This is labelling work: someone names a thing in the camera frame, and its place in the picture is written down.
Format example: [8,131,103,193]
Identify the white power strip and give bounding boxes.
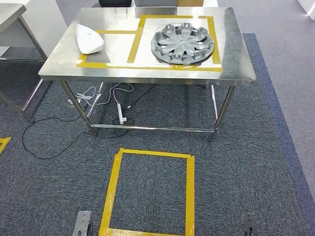
[117,103,128,126]

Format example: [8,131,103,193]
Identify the brown cardboard box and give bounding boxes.
[177,0,204,7]

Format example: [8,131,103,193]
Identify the robot right foot plate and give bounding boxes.
[241,213,260,236]

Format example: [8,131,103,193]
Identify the stainless steel table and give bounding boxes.
[0,3,48,123]

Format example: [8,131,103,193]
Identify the white power cable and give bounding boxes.
[67,82,134,108]

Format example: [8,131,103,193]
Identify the robot left foot plate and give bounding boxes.
[72,210,94,236]

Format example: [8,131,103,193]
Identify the grey box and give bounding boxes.
[134,0,178,8]

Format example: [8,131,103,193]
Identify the stainless steel workbench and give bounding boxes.
[38,6,257,142]

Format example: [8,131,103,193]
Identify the yellow floor tape square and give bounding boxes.
[0,137,12,156]
[98,148,196,236]

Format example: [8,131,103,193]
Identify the grey plastic wheel hubcap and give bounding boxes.
[150,22,215,67]

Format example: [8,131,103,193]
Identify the white plastic shell part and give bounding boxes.
[75,23,105,55]

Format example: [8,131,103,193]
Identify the yellow tape on workbench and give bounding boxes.
[76,14,224,73]

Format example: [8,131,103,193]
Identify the white partition panel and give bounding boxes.
[0,0,68,59]

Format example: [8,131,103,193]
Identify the black floor cable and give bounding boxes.
[22,84,157,160]

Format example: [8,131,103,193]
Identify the robot foot plate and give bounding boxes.
[72,210,94,236]
[241,213,260,236]

